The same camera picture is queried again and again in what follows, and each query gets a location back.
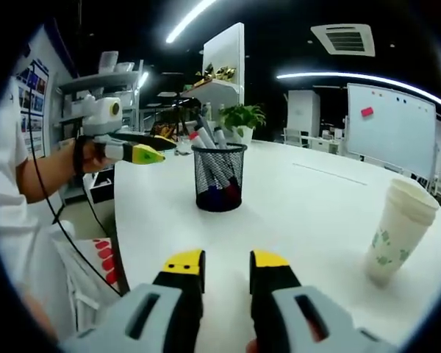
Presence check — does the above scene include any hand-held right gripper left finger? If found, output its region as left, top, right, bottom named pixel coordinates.
left=60, top=249, right=207, bottom=353

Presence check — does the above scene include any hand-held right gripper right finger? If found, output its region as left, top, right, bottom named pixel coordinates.
left=248, top=249, right=398, bottom=353

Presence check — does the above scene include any red whiteboard marker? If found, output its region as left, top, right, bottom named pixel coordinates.
left=188, top=131, right=240, bottom=207

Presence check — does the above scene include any black mesh pen holder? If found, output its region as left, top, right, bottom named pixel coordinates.
left=190, top=143, right=248, bottom=213

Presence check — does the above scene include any white printed paper cup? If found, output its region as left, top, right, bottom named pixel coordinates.
left=385, top=200, right=437, bottom=225
left=364, top=207, right=433, bottom=288
left=388, top=178, right=440, bottom=218

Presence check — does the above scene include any whiteboard on stand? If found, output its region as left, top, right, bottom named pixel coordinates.
left=345, top=82, right=437, bottom=181

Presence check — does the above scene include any person's left hand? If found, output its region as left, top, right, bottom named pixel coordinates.
left=73, top=139, right=115, bottom=174

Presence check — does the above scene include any metal storage shelf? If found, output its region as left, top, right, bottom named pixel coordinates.
left=52, top=51, right=145, bottom=148

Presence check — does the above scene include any white open box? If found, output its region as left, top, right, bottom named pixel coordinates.
left=84, top=167, right=115, bottom=205

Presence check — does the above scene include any potted green plant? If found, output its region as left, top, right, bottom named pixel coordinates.
left=218, top=104, right=267, bottom=145

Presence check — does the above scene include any white display partition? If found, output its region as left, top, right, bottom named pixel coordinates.
left=179, top=21, right=245, bottom=111

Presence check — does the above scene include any long ceiling light strip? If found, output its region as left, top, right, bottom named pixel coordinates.
left=165, top=0, right=218, bottom=44

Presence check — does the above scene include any white office chair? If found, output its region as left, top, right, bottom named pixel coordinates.
left=282, top=127, right=303, bottom=148

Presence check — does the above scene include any white cabinet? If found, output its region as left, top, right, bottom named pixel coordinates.
left=287, top=90, right=321, bottom=133

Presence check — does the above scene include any curved ceiling light strip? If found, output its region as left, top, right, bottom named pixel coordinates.
left=276, top=71, right=441, bottom=115

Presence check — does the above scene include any ceiling air conditioner vent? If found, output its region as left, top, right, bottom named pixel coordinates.
left=310, top=24, right=376, bottom=58

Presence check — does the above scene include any camera tripod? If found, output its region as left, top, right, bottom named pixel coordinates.
left=168, top=93, right=192, bottom=143

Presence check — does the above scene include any blue framed wall poster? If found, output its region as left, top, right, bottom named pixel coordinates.
left=16, top=57, right=51, bottom=159

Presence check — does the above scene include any black cable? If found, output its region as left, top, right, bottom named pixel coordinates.
left=28, top=60, right=123, bottom=297

